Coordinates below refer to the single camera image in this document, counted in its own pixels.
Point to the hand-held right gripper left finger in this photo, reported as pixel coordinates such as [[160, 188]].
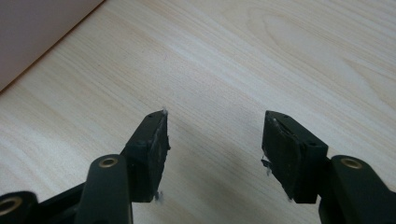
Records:
[[149, 155]]

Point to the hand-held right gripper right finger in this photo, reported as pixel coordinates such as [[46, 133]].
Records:
[[289, 155]]

